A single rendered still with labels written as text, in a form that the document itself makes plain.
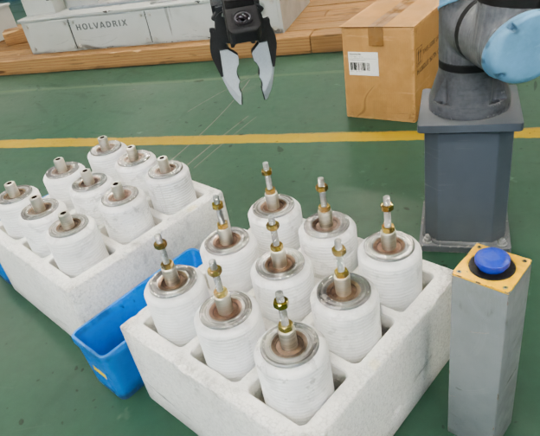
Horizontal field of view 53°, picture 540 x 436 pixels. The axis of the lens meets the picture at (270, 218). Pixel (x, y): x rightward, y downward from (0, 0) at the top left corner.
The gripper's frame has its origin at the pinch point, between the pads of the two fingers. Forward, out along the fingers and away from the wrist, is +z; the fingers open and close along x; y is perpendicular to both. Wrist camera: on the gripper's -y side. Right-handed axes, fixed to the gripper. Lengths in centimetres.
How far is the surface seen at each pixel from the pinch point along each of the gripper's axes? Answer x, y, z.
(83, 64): 76, 212, 43
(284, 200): -2.2, 1.7, 21.0
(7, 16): 133, 300, 27
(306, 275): -2.3, -19.1, 21.9
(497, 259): -23.6, -33.8, 13.3
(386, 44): -45, 78, 22
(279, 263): 1.2, -17.0, 20.2
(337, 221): -9.7, -8.3, 21.1
